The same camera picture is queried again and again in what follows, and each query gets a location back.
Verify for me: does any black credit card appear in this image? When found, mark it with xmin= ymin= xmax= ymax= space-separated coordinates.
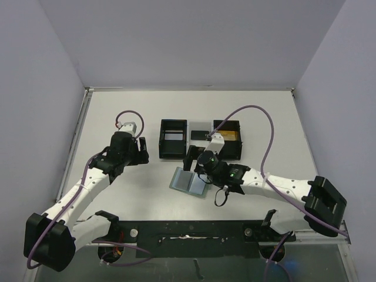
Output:
xmin=190 ymin=130 xmax=209 ymax=140

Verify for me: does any black white sorting tray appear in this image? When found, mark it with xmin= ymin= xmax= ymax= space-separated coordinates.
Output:
xmin=159 ymin=119 xmax=243 ymax=160

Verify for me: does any silver credit card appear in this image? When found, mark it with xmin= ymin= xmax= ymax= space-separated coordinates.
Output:
xmin=164 ymin=132 xmax=184 ymax=141

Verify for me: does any green card holder wallet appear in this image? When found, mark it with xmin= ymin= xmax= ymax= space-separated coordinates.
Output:
xmin=169 ymin=167 xmax=210 ymax=198

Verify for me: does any gold credit card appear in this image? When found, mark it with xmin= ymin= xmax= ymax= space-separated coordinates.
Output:
xmin=219 ymin=130 xmax=239 ymax=142

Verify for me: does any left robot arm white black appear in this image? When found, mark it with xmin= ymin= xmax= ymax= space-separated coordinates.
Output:
xmin=23 ymin=131 xmax=149 ymax=272

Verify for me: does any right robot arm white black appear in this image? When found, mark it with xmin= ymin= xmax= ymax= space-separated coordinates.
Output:
xmin=183 ymin=146 xmax=348 ymax=237

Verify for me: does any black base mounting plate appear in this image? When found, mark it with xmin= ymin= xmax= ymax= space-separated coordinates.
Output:
xmin=102 ymin=220 xmax=283 ymax=259

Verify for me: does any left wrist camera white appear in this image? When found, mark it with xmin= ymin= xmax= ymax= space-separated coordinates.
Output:
xmin=116 ymin=122 xmax=137 ymax=137

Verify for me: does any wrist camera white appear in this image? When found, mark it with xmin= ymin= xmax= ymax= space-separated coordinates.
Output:
xmin=116 ymin=122 xmax=137 ymax=137
xmin=205 ymin=133 xmax=224 ymax=155

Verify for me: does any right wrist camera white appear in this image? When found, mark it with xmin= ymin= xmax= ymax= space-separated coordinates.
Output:
xmin=205 ymin=133 xmax=224 ymax=155

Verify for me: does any aluminium left rail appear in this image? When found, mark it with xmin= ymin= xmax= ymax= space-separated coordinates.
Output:
xmin=55 ymin=87 xmax=93 ymax=203

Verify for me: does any aluminium rail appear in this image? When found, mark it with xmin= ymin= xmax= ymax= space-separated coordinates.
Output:
xmin=55 ymin=87 xmax=93 ymax=203
xmin=293 ymin=219 xmax=352 ymax=244

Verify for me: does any aluminium front rail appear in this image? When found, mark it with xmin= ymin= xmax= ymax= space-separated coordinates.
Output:
xmin=293 ymin=219 xmax=352 ymax=244

